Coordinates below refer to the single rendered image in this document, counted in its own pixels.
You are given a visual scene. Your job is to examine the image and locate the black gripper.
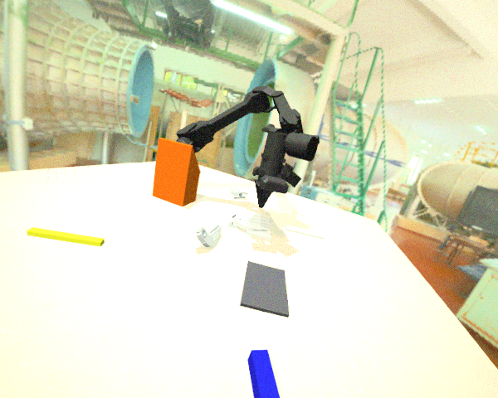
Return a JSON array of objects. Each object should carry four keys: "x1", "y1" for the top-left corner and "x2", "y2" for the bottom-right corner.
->
[{"x1": 252, "y1": 150, "x2": 289, "y2": 208}]

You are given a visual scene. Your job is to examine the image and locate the yellow flat bar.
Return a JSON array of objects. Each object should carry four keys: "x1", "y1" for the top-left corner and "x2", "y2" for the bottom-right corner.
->
[{"x1": 27, "y1": 227, "x2": 105, "y2": 246}]

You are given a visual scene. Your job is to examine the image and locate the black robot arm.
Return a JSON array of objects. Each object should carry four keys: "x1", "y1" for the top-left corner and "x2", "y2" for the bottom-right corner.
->
[{"x1": 176, "y1": 86, "x2": 320, "y2": 187}]

